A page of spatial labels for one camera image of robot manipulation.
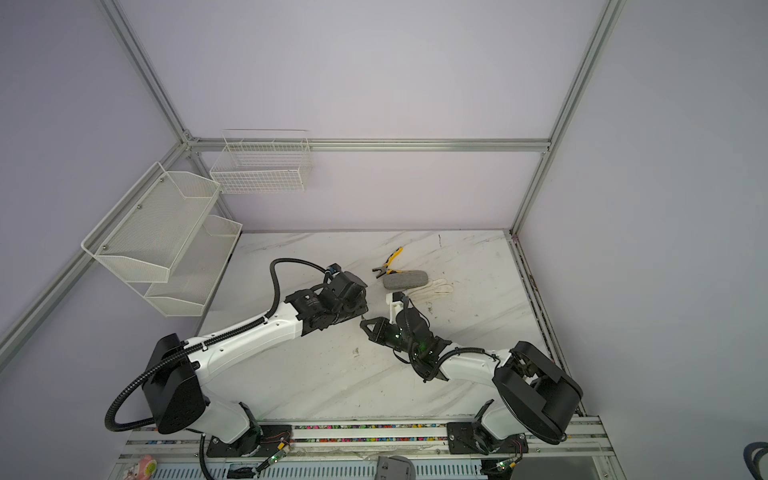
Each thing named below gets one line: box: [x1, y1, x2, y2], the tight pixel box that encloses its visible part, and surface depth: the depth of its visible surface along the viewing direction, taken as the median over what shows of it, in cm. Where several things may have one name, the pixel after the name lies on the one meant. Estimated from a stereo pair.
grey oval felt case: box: [382, 270, 429, 290], surface depth 103 cm
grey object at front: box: [375, 455, 416, 480], surface depth 71 cm
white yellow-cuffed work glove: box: [408, 278, 454, 299], surface depth 104 cm
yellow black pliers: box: [372, 246, 413, 279], surface depth 113 cm
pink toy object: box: [137, 455, 157, 480], surface depth 69 cm
